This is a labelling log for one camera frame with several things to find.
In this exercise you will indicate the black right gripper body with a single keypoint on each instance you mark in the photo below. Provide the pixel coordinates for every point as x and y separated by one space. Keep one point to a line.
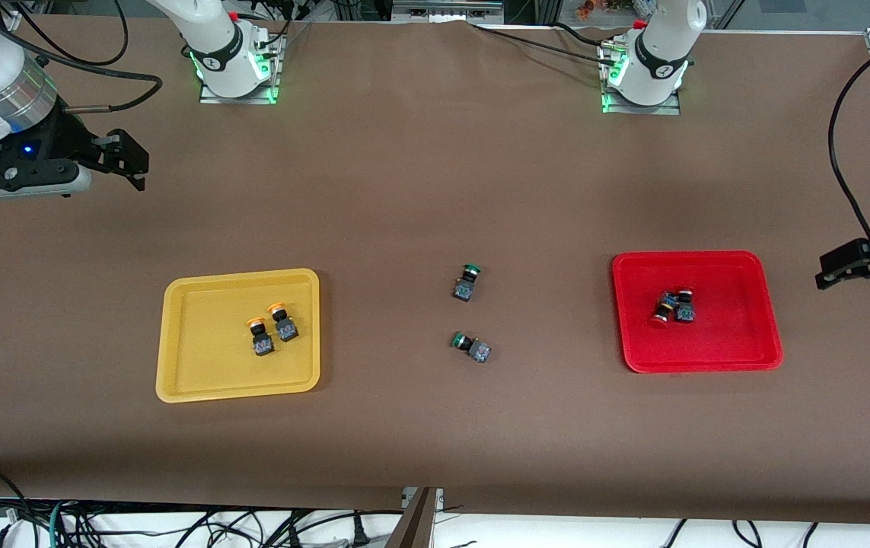
68 138

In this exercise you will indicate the red push button switch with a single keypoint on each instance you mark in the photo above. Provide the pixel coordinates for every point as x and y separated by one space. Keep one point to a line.
663 310
685 310

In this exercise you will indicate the yellow push button switch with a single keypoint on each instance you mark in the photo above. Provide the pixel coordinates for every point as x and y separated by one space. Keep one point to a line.
262 344
286 327

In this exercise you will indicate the red plastic tray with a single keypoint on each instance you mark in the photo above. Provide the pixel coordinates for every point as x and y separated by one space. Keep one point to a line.
735 320

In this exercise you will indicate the yellow plastic tray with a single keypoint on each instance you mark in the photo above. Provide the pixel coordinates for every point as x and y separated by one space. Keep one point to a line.
206 342

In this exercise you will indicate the small orange objects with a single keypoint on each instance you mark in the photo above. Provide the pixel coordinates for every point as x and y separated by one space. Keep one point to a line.
591 9

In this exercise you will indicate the brown table cover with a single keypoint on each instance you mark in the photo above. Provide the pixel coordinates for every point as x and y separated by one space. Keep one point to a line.
434 426

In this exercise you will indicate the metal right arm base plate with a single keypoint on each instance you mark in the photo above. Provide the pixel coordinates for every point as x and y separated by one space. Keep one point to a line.
273 68

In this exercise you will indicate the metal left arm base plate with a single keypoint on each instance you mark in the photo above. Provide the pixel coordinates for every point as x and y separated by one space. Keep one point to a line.
610 103

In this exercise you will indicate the grey metal rail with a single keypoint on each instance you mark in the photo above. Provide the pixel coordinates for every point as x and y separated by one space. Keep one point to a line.
446 9

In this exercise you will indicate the green push button switch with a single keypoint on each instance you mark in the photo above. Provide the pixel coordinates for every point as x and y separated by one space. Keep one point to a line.
479 351
464 289

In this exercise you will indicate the metal table post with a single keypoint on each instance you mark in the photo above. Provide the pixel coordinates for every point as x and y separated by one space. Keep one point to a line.
415 525

